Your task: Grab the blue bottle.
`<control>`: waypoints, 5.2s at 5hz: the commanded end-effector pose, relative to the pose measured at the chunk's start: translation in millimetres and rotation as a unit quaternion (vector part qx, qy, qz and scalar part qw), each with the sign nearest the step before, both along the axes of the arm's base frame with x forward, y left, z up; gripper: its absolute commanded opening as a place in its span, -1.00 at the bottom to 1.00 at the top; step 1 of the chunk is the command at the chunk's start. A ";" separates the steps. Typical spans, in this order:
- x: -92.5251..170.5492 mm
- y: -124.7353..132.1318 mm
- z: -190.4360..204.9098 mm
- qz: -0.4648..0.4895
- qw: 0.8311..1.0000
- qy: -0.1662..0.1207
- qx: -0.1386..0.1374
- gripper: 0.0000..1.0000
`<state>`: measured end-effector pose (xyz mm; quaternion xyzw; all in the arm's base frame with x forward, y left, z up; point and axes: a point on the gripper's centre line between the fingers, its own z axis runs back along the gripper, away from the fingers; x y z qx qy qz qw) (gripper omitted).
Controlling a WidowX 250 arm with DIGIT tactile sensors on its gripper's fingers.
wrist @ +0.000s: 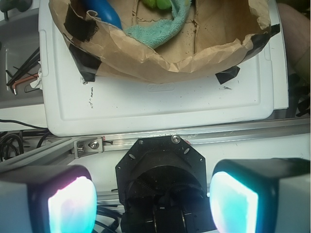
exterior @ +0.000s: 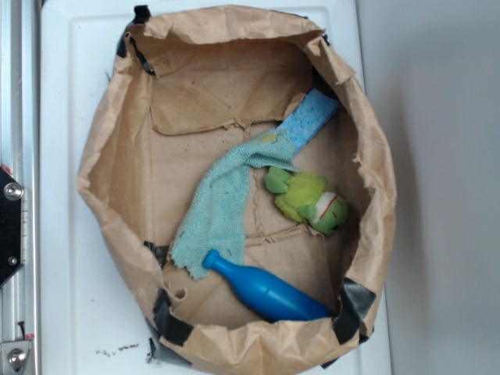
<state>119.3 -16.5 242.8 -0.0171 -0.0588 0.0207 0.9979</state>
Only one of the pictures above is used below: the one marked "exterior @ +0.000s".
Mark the blue plastic bottle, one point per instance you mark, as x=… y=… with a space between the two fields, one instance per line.
x=264 y=293

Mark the teal terry cloth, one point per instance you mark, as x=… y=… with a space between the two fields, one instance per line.
x=215 y=219

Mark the green plush toy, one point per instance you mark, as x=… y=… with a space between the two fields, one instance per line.
x=305 y=198

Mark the blue sponge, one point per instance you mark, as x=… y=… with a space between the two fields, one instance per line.
x=306 y=121

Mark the brown paper bag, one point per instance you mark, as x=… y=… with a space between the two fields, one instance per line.
x=188 y=86

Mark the black mounting bracket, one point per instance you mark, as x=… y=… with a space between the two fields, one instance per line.
x=10 y=226

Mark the aluminium frame rail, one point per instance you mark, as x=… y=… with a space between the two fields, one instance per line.
x=20 y=100

